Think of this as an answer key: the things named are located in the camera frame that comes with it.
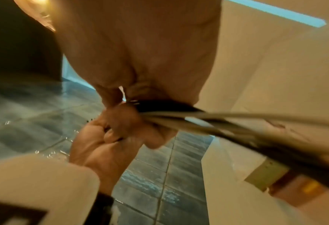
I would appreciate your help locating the white table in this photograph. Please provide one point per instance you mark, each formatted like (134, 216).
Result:
(292, 77)

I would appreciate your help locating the person's right hand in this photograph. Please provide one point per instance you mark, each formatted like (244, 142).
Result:
(142, 44)

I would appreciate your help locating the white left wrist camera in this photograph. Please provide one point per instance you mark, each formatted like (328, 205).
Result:
(42, 182)

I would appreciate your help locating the person's left hand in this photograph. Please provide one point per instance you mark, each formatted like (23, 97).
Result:
(108, 153)

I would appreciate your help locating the blue LED light strip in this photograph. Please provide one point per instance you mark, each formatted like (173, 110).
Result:
(292, 14)
(69, 72)

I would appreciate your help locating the black left wristband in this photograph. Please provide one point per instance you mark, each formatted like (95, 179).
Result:
(103, 208)

